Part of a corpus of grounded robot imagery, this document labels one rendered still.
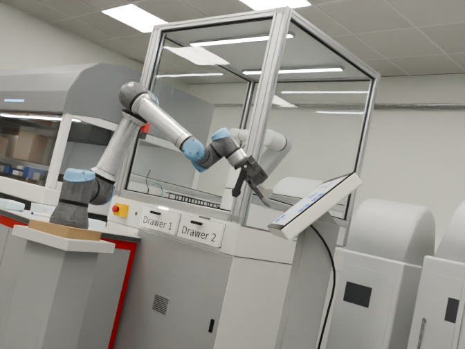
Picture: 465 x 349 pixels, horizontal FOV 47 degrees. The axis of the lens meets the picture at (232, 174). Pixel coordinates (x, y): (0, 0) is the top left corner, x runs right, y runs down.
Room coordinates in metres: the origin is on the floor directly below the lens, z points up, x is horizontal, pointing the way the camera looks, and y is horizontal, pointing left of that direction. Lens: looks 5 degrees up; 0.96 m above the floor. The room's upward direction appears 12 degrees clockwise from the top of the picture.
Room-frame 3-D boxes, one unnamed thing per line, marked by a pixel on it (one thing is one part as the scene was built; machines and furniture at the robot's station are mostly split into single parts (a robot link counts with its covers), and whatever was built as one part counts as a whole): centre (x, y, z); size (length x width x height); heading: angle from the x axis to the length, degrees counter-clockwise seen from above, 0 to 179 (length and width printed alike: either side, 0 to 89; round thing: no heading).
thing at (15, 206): (2.84, 1.11, 0.78); 0.15 x 0.10 x 0.04; 44
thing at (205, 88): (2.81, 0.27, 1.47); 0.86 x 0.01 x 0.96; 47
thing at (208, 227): (2.60, 0.09, 0.87); 0.29 x 0.02 x 0.11; 47
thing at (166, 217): (2.81, 0.32, 0.87); 0.29 x 0.02 x 0.11; 47
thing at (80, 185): (2.16, 0.59, 0.96); 0.13 x 0.12 x 0.14; 163
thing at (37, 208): (2.97, 0.97, 0.79); 0.13 x 0.09 x 0.05; 123
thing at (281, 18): (3.13, -0.04, 1.47); 1.02 x 0.95 x 1.04; 47
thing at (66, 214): (2.15, 0.59, 0.84); 0.15 x 0.15 x 0.10
